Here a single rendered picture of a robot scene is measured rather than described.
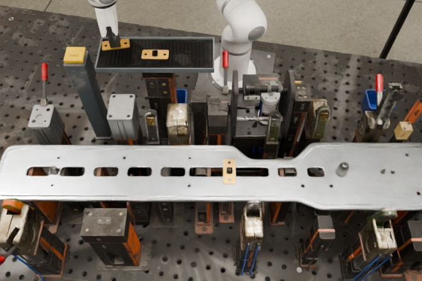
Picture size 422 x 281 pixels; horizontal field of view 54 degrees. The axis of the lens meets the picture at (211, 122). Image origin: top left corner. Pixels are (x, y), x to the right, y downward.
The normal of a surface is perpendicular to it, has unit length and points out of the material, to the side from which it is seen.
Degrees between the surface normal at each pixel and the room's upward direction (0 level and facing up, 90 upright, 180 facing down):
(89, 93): 90
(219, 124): 90
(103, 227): 0
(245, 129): 0
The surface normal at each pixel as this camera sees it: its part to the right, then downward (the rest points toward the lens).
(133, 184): 0.00, -0.56
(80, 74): 0.00, 0.83
